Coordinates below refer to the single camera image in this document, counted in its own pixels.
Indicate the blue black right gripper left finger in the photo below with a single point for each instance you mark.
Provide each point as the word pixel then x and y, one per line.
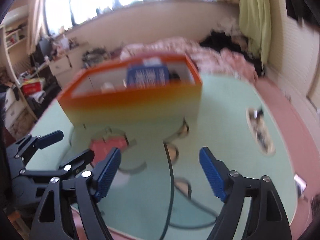
pixel 54 219

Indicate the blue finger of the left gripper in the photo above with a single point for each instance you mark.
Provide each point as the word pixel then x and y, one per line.
pixel 49 139

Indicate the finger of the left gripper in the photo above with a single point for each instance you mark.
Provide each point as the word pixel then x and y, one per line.
pixel 79 162

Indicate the red small pouch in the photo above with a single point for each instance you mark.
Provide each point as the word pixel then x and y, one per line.
pixel 102 147

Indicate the blue tin case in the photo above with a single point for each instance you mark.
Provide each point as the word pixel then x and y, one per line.
pixel 144 76

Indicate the black lace-trimmed garment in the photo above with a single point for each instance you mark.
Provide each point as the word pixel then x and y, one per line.
pixel 174 77

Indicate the red snack package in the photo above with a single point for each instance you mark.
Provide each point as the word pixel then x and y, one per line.
pixel 32 86

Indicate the white drawer cabinet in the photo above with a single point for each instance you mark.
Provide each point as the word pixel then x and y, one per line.
pixel 67 66

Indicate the orange cardboard box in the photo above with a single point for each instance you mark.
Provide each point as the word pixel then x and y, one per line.
pixel 100 95

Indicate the pink floral quilt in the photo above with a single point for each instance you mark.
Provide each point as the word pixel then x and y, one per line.
pixel 206 59

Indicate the black clothes pile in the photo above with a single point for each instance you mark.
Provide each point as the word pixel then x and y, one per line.
pixel 219 40

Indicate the yellow-green curtain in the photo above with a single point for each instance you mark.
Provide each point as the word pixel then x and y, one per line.
pixel 255 24

